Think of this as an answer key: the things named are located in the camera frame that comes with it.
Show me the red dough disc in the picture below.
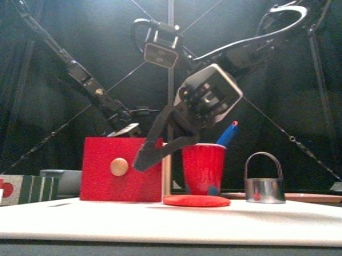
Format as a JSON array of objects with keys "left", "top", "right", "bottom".
[{"left": 161, "top": 194, "right": 232, "bottom": 208}]

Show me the blue plastic tool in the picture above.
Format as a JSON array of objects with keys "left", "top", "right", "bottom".
[{"left": 215, "top": 120, "right": 240, "bottom": 148}]

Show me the thin diagonal frame cord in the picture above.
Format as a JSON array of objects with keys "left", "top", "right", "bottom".
[
  {"left": 127, "top": 0, "right": 342, "bottom": 183},
  {"left": 0, "top": 0, "right": 225, "bottom": 174}
]

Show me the wooden drawer with red front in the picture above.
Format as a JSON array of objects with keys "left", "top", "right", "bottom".
[{"left": 78, "top": 136, "right": 164, "bottom": 203}]

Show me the red plastic cup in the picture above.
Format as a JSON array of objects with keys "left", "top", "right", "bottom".
[{"left": 180, "top": 142, "right": 228, "bottom": 197}]

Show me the white cutting board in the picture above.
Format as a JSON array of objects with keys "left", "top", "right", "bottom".
[{"left": 0, "top": 197, "right": 342, "bottom": 248}]

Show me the round metal dough cutter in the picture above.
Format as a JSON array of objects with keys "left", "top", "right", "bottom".
[{"left": 243, "top": 151, "right": 287, "bottom": 205}]

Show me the vertical metal frame pole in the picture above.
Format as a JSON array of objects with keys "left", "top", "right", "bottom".
[{"left": 167, "top": 0, "right": 175, "bottom": 143}]

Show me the green striped toy box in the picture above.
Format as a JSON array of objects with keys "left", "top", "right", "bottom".
[{"left": 0, "top": 174, "right": 61, "bottom": 207}]

